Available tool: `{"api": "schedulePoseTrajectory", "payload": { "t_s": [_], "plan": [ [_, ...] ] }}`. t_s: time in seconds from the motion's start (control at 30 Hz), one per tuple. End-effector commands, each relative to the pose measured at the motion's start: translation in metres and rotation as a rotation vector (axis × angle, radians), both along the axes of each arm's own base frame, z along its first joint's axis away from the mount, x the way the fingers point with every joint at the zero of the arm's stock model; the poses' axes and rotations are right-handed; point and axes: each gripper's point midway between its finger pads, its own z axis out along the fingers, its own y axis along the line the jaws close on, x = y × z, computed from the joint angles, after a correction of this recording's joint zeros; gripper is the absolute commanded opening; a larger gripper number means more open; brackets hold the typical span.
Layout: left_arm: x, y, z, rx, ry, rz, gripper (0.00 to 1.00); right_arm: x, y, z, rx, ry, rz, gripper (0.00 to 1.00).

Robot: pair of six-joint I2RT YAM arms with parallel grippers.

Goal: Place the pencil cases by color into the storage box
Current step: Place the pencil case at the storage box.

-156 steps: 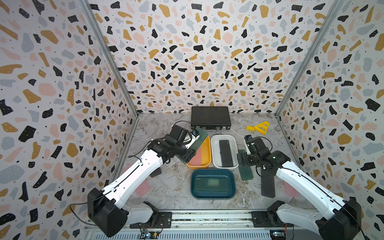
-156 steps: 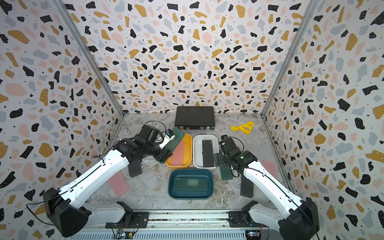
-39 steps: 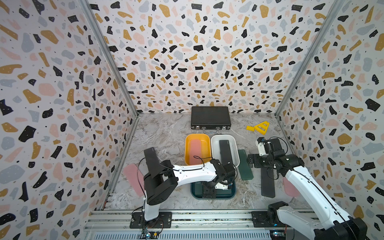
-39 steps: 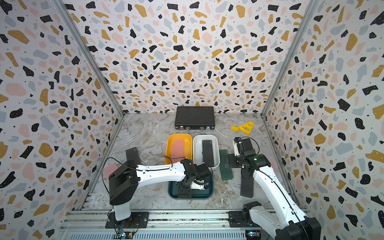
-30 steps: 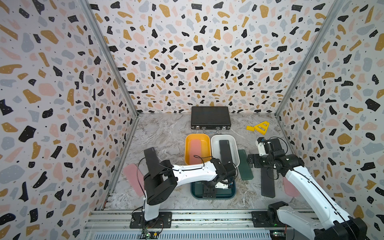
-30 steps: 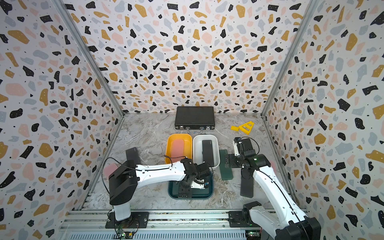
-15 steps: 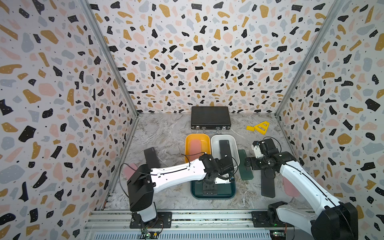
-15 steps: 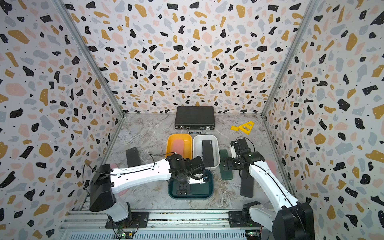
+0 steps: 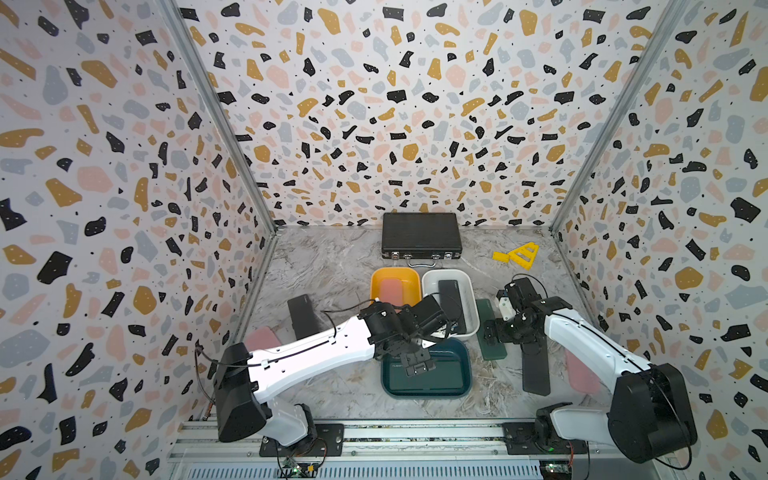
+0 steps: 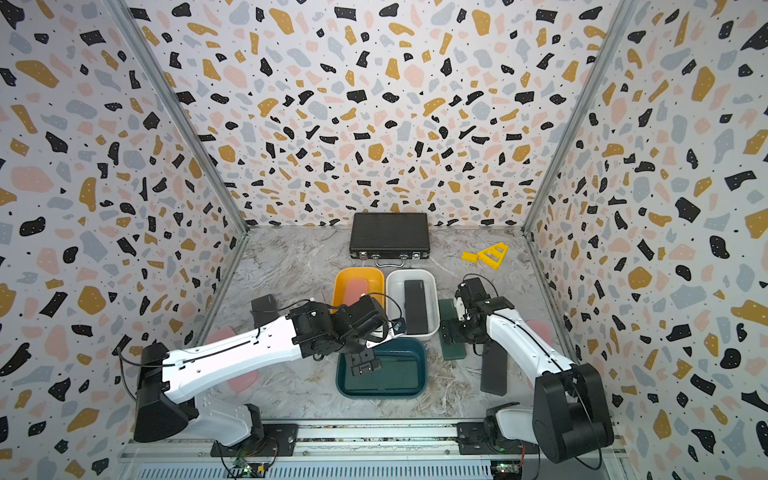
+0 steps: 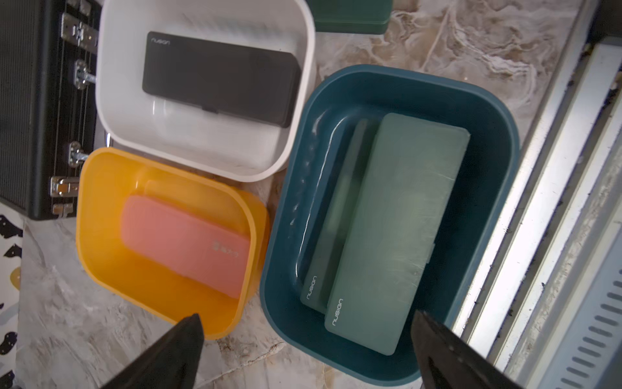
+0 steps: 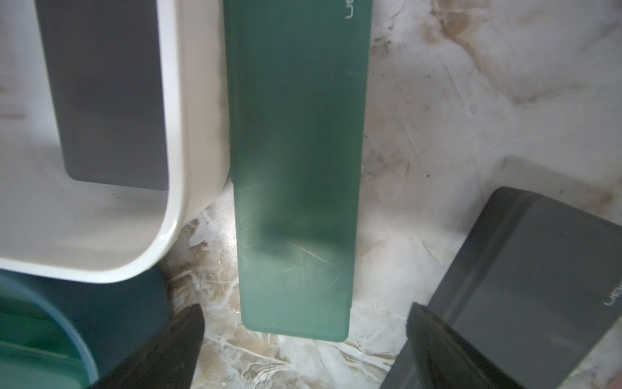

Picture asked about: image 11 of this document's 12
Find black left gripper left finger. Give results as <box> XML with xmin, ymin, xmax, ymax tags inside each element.
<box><xmin>104</xmin><ymin>314</ymin><xmax>204</xmax><ymax>388</ymax></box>

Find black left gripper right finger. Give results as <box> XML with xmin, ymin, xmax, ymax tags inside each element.
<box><xmin>411</xmin><ymin>311</ymin><xmax>520</xmax><ymax>389</ymax></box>

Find pink pencil case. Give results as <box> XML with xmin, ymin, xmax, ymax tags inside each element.
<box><xmin>121</xmin><ymin>195</ymin><xmax>250</xmax><ymax>298</ymax></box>

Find green pencil case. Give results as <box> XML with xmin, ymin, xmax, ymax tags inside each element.
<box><xmin>325</xmin><ymin>113</ymin><xmax>471</xmax><ymax>356</ymax></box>
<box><xmin>306</xmin><ymin>0</ymin><xmax>393</xmax><ymax>35</ymax></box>
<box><xmin>301</xmin><ymin>119</ymin><xmax>379</xmax><ymax>314</ymax></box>

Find dark grey pencil case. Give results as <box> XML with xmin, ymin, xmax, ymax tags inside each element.
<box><xmin>142</xmin><ymin>32</ymin><xmax>301</xmax><ymax>128</ymax></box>

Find yellow storage box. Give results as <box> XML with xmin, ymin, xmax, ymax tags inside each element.
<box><xmin>75</xmin><ymin>147</ymin><xmax>270</xmax><ymax>340</ymax></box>

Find white storage box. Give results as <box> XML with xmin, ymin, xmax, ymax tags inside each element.
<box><xmin>96</xmin><ymin>1</ymin><xmax>316</xmax><ymax>183</ymax></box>

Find black briefcase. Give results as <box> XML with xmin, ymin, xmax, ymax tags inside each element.
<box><xmin>1</xmin><ymin>1</ymin><xmax>102</xmax><ymax>220</ymax></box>

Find aluminium rail front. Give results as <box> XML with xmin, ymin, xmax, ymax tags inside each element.
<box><xmin>454</xmin><ymin>1</ymin><xmax>621</xmax><ymax>388</ymax></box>

